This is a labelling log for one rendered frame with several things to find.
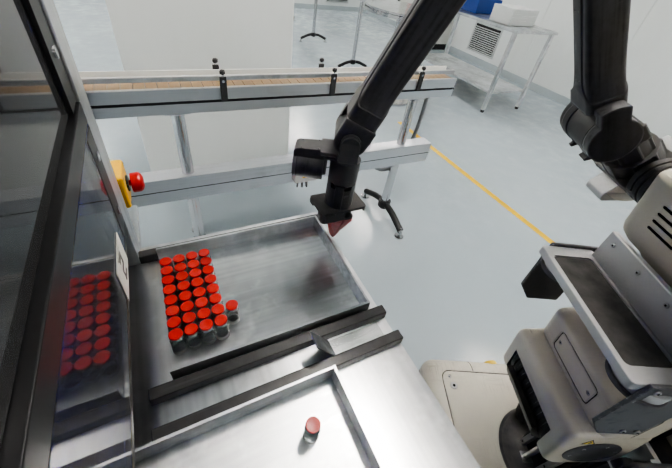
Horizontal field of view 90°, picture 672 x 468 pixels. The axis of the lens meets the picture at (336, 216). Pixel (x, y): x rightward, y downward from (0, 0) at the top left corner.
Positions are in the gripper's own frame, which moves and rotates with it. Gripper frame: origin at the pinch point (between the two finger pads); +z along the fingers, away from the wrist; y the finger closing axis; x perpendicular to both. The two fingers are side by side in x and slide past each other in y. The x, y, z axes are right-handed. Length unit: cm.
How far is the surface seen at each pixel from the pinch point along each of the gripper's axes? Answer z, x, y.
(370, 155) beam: 39, -84, -70
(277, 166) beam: 39, -84, -17
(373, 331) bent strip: 3.0, 23.5, 2.2
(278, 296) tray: 3.3, 10.1, 15.9
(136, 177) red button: -9.1, -17.6, 36.1
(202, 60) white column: 9, -144, 5
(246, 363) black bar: 1.5, 21.4, 24.9
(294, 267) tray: 3.3, 4.3, 10.4
